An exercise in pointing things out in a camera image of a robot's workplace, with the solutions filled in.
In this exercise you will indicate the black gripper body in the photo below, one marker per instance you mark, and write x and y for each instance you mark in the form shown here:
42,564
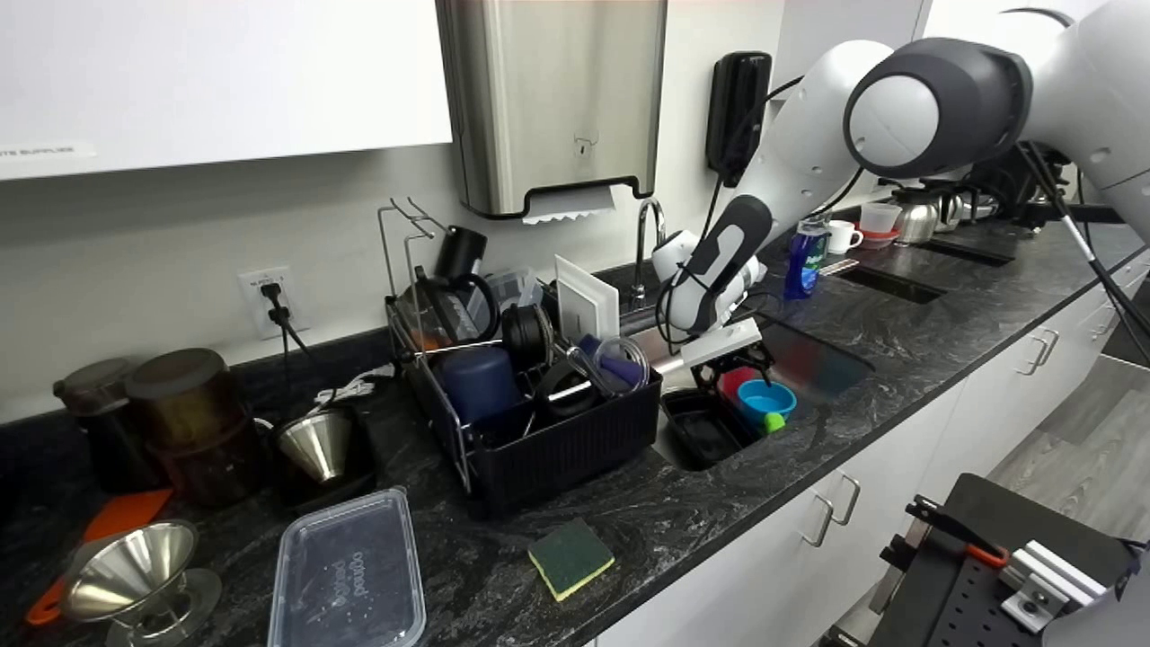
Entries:
725,358

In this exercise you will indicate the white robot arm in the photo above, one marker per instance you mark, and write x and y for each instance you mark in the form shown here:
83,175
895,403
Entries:
813,129

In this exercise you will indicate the stainless steel sink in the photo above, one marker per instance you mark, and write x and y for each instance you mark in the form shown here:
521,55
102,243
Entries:
828,365

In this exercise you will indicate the black plastic food container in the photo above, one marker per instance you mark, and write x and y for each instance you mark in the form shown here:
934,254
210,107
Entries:
695,432

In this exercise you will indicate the clear round lid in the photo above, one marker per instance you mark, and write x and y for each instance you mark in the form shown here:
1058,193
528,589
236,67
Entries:
623,365

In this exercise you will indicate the blue drink can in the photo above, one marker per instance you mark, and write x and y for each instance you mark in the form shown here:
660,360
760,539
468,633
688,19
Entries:
805,264

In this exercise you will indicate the dark blue mug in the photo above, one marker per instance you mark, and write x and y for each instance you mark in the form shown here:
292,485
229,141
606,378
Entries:
592,348

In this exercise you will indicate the chrome gooseneck faucet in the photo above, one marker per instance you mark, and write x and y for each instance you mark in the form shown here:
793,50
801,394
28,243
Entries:
639,237

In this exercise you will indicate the white square plate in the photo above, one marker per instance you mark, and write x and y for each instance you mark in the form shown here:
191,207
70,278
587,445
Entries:
587,299

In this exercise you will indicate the white mug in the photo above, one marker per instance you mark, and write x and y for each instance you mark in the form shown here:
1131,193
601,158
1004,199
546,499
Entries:
841,237

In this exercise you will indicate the black counter mat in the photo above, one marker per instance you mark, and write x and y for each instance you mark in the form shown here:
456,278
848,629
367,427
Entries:
973,244
891,284

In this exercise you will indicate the white base cabinet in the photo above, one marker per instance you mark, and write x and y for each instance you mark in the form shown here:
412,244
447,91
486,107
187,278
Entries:
910,442

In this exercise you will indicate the black dish rack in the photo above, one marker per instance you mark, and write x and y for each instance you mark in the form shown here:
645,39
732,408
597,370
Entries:
561,453

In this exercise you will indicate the white cup red band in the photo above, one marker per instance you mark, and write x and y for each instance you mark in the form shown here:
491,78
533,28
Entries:
882,221

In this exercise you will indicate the black round ribbed lid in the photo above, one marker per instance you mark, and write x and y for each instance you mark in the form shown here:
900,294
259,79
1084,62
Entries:
526,333

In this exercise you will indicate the white paper towel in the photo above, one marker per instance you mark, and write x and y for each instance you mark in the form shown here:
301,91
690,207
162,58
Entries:
576,208

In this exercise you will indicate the small steel kettle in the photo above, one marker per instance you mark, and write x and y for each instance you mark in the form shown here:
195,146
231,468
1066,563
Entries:
922,224

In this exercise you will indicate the green yellow sponge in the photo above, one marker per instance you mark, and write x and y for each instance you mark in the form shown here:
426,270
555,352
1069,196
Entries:
574,557

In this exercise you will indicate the large dark blue cup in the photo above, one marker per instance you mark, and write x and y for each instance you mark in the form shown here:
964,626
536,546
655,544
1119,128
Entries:
478,387

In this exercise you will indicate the black soap dispenser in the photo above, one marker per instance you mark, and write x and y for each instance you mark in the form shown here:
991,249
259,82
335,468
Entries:
738,113

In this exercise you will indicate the black pliers orange grip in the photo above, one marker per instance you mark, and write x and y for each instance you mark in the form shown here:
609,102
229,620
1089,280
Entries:
948,527

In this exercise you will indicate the glass pitcher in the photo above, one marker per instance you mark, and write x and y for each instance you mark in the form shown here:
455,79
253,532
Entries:
449,311

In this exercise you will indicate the black tumbler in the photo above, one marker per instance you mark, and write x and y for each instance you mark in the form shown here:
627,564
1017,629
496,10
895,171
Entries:
456,254

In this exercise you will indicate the steel paper towel dispenser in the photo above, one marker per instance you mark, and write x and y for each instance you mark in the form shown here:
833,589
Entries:
551,107

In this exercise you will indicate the black equipment stand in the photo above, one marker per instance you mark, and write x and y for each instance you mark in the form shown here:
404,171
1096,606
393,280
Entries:
994,586

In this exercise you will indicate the steel cone dripper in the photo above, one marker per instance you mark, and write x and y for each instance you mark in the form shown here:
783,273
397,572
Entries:
316,442

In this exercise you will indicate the brown glass jar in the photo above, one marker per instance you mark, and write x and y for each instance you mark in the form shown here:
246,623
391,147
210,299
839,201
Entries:
185,408

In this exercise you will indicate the orange spatula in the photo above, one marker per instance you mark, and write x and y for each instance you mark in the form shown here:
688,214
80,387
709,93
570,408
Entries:
120,516

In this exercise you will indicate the steel funnel on stand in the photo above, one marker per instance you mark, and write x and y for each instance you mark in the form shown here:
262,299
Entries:
126,569

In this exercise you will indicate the dark grey lidded jar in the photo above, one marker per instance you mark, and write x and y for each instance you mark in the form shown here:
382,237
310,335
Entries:
95,417

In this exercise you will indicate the black camera on stand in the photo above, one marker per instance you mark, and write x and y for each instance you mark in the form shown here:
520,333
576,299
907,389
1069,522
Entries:
974,199

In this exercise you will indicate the silver metal bracket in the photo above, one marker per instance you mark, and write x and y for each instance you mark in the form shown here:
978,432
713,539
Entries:
1055,580

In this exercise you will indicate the white wall outlet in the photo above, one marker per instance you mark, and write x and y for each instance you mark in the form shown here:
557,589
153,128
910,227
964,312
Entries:
253,287

